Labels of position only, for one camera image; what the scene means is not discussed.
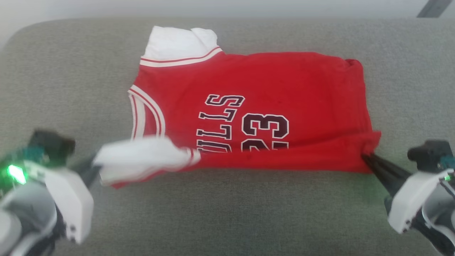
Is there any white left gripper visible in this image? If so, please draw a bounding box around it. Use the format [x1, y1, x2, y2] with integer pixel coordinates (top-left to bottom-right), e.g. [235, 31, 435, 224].
[0, 149, 104, 245]

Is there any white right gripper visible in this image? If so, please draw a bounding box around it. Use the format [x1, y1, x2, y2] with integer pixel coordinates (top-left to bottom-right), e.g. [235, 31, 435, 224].
[361, 152, 455, 234]

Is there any red and white basketball jersey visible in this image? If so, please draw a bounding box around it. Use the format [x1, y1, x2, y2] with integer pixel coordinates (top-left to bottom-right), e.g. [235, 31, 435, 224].
[93, 26, 382, 189]

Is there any grey fabric sofa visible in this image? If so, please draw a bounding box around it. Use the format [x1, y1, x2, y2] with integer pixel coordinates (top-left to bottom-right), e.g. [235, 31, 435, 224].
[0, 18, 455, 256]

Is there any dark grey slanted stand leg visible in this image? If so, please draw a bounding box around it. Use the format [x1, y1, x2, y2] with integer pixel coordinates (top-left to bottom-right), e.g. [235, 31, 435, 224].
[417, 0, 453, 18]

